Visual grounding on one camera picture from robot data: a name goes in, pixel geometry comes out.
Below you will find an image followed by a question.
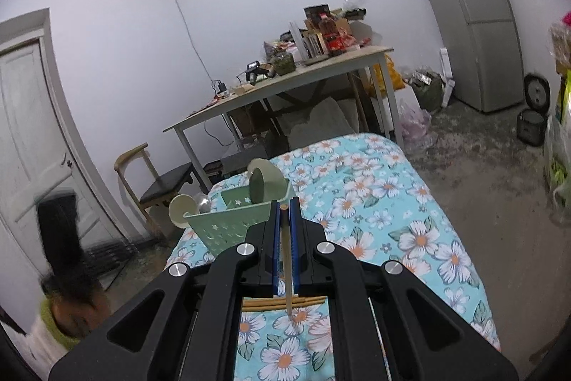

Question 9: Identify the wooden chopstick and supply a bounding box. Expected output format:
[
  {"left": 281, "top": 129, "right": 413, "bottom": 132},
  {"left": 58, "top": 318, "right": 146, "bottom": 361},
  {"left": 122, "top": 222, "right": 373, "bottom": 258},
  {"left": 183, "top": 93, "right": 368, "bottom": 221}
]
[
  {"left": 242, "top": 296, "right": 326, "bottom": 306},
  {"left": 242, "top": 297, "right": 327, "bottom": 311},
  {"left": 242, "top": 300, "right": 325, "bottom": 312},
  {"left": 280, "top": 203, "right": 293, "bottom": 318}
]

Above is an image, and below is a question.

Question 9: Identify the white pearlescent rice paddle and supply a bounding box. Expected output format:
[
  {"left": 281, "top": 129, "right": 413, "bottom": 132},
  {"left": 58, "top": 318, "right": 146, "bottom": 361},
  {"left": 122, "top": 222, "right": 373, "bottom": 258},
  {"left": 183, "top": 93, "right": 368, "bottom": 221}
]
[{"left": 247, "top": 159, "right": 287, "bottom": 204}]

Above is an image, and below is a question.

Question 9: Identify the stainless steel spoon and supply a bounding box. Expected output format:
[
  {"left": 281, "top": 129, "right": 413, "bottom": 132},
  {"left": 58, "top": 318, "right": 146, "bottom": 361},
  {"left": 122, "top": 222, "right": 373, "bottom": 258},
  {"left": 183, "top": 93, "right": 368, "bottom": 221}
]
[{"left": 193, "top": 192, "right": 212, "bottom": 214}]

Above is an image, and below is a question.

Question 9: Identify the cream soup ladle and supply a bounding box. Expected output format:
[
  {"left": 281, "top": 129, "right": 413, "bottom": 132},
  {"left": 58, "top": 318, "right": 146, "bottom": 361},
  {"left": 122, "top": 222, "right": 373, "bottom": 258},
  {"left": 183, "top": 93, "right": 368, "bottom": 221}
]
[{"left": 168, "top": 194, "right": 198, "bottom": 229}]

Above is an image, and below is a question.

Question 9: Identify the left green fuzzy sleeve forearm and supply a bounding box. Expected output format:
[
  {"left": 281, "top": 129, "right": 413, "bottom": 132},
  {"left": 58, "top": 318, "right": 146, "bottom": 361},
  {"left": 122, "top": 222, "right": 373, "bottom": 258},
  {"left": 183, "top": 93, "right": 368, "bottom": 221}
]
[{"left": 12, "top": 297, "right": 81, "bottom": 377}]

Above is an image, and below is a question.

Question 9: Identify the person left hand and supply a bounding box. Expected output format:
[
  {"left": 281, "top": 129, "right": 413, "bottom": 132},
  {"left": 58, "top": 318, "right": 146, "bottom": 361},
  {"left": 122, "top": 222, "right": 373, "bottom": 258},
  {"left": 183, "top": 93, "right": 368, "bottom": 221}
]
[{"left": 50, "top": 290, "right": 111, "bottom": 339}]

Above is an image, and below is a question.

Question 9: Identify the green perforated utensil holder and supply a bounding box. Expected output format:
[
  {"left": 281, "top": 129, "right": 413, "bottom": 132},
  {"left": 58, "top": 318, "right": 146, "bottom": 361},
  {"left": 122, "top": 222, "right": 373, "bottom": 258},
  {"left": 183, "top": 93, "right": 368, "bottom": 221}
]
[{"left": 183, "top": 180, "right": 295, "bottom": 256}]

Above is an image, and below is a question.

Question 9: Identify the floral blue quilt cover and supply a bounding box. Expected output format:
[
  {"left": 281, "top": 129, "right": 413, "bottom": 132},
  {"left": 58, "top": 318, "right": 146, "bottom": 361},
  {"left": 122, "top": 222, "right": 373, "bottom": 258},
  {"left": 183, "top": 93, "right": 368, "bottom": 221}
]
[{"left": 165, "top": 132, "right": 501, "bottom": 381}]

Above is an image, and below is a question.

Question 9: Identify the wooden chair black seat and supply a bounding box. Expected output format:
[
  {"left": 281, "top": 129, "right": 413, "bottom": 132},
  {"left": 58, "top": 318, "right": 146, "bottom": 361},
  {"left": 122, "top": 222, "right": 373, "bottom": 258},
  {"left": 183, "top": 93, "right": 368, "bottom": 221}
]
[{"left": 113, "top": 142, "right": 193, "bottom": 236}]

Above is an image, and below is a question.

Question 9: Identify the white panel door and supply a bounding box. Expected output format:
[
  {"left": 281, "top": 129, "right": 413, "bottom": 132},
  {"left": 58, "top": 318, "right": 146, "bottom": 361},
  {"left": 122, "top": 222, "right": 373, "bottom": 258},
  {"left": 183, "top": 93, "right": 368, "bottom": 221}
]
[{"left": 1, "top": 9, "right": 141, "bottom": 275}]

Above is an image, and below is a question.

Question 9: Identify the yellow plastic bag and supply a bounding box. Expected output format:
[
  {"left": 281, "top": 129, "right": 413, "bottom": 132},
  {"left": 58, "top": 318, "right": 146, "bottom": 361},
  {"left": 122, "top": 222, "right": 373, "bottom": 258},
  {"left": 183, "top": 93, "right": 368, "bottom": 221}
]
[{"left": 372, "top": 53, "right": 406, "bottom": 99}]

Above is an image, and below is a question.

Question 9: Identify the red bottle pack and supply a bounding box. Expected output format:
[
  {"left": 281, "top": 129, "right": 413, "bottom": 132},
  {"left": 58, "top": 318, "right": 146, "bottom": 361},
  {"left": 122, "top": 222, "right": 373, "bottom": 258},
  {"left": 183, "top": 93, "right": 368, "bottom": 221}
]
[{"left": 318, "top": 14, "right": 354, "bottom": 56}]

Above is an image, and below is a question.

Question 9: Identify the long white-legged table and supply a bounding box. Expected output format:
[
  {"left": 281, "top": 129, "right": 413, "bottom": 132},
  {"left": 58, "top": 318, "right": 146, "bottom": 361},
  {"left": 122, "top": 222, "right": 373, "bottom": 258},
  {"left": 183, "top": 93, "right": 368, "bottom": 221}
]
[{"left": 166, "top": 45, "right": 404, "bottom": 190}]

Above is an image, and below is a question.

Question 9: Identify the black rice cooker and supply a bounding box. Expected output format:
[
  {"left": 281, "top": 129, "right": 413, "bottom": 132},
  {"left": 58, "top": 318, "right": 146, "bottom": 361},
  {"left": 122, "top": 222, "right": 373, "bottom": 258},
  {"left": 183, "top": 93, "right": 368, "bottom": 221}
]
[{"left": 516, "top": 74, "right": 551, "bottom": 147}]

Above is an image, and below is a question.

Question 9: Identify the grey refrigerator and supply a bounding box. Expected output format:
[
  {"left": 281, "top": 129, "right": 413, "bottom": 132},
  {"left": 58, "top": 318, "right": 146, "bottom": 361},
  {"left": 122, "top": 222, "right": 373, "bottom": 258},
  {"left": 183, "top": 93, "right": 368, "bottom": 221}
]
[{"left": 429, "top": 0, "right": 524, "bottom": 113}]

